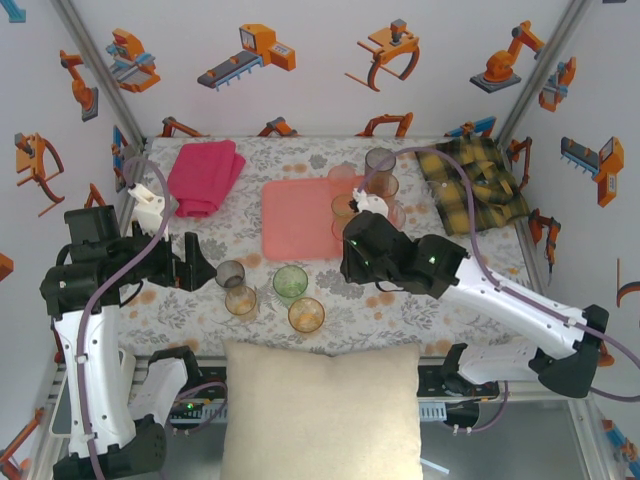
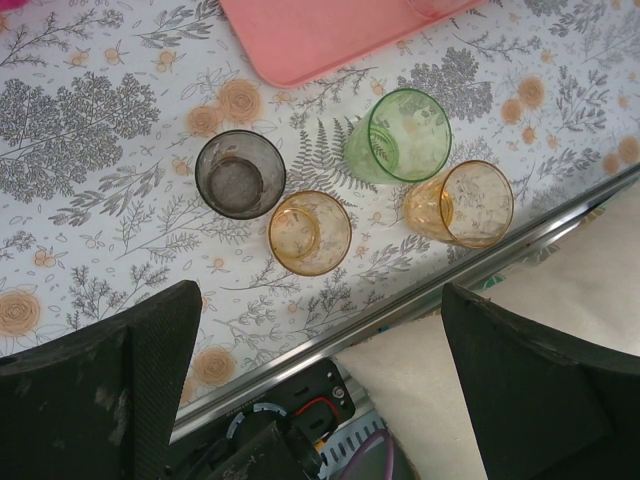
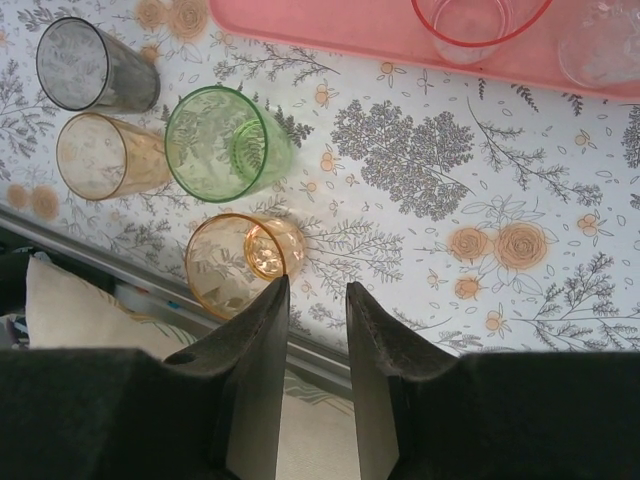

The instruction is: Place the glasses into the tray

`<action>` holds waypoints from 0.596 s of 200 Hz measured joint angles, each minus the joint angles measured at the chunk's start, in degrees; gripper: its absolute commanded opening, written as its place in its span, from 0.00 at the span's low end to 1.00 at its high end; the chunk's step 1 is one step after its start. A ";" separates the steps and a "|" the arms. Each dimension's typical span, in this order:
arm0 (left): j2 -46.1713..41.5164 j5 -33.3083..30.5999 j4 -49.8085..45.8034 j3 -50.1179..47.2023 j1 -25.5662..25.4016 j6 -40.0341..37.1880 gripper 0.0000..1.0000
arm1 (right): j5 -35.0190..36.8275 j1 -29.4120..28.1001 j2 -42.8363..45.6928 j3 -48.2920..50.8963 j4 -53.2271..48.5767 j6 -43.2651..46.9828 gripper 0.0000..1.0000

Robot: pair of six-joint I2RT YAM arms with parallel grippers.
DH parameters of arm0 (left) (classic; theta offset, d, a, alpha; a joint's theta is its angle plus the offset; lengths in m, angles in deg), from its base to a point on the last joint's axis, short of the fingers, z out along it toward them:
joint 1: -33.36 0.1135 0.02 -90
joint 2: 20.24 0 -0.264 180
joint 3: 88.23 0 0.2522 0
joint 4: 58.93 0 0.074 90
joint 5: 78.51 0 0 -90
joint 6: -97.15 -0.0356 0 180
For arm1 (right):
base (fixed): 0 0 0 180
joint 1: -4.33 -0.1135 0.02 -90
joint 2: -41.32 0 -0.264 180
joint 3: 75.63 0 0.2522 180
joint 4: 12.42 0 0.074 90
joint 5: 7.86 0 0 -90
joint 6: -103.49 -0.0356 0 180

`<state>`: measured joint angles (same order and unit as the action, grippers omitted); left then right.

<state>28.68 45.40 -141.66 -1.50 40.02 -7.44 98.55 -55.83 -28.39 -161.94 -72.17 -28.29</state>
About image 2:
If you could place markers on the pink red-rimmed glass tumbler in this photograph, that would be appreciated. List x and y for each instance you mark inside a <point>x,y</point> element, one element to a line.
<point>435,5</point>

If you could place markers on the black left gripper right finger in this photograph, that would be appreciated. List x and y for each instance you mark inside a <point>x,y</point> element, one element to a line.
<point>550,410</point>

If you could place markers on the folded pink towel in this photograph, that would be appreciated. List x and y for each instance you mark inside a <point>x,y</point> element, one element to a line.
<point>10,3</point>

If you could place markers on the aluminium table edge rail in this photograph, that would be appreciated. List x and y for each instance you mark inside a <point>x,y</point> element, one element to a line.
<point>325,345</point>

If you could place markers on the small grey glass tumbler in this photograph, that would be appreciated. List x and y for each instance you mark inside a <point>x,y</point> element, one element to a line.
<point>240,175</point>

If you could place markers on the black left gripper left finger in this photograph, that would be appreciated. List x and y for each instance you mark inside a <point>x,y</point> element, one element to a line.
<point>75,410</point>

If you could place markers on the green glass tumbler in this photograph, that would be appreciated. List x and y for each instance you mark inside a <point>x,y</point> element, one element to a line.
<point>410,135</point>

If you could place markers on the small orange glass tumbler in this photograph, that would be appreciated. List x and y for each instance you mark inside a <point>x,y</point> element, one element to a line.
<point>312,235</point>

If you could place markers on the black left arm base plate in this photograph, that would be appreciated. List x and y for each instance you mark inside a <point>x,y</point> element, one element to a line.
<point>315,395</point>

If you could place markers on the pink plastic tray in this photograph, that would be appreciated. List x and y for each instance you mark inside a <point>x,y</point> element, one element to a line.
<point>330,35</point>

